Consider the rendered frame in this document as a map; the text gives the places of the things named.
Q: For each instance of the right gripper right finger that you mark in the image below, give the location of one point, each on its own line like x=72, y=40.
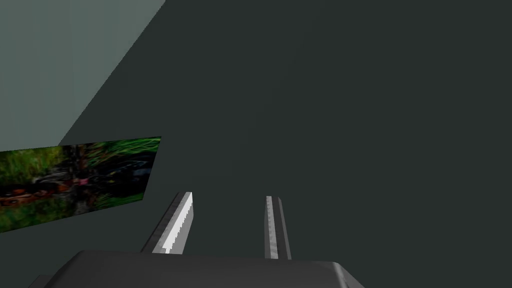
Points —
x=274, y=232

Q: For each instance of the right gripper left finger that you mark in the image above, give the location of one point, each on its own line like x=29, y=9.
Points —
x=172, y=228

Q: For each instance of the green wall picture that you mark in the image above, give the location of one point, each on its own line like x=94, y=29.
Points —
x=72, y=180

